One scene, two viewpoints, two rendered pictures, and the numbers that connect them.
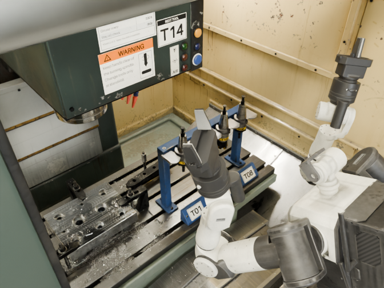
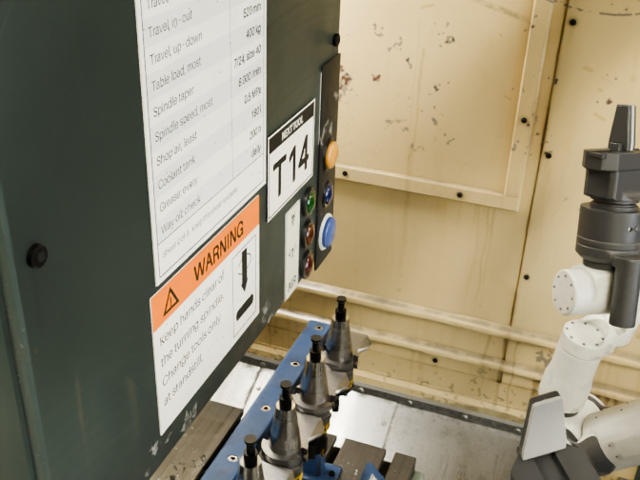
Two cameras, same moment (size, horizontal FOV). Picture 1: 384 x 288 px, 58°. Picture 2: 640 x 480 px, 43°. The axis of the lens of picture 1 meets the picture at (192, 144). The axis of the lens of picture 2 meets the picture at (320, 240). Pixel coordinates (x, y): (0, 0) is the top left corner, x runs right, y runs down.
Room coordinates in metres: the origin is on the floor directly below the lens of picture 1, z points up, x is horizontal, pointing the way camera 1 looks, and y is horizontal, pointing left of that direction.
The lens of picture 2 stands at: (0.35, 0.33, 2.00)
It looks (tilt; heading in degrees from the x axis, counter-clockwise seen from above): 29 degrees down; 331
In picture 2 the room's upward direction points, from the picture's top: 2 degrees clockwise
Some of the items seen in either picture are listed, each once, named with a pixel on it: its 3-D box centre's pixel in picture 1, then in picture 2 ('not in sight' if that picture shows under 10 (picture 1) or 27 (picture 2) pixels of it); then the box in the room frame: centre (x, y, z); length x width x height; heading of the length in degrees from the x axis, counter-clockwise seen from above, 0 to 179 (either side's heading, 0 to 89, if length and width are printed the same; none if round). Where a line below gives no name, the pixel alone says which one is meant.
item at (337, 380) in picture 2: (232, 124); (326, 380); (1.21, -0.17, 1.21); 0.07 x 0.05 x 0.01; 42
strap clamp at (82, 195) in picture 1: (77, 193); not in sight; (1.03, 0.49, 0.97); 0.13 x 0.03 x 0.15; 42
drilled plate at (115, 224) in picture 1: (91, 218); not in sight; (0.90, 0.41, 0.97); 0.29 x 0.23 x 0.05; 132
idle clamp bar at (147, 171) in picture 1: (150, 175); not in sight; (1.18, 0.20, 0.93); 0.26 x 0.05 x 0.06; 137
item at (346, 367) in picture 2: (240, 119); (338, 359); (1.24, -0.21, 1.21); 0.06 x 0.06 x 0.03
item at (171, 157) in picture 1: (171, 158); not in sight; (0.99, 0.08, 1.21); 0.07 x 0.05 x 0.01; 42
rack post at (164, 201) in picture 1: (164, 181); not in sight; (1.03, 0.11, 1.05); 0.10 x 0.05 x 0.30; 42
